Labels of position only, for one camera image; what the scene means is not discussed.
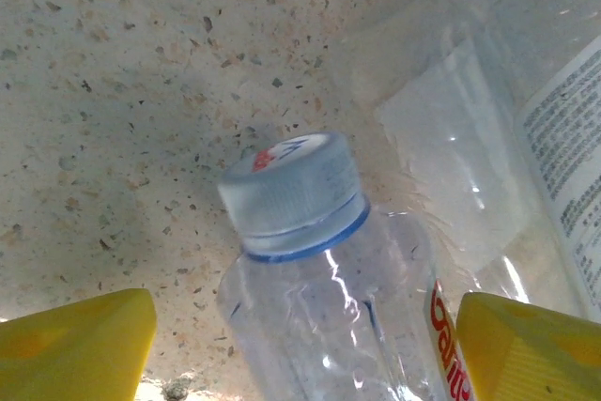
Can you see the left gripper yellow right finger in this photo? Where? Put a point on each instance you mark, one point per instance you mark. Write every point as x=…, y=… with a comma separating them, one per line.
x=535, y=359

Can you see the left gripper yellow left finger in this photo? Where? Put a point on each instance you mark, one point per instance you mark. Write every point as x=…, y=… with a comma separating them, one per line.
x=70, y=349

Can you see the clear bottle pale blue cap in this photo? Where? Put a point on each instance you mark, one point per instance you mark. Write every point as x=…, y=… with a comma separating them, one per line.
x=305, y=307

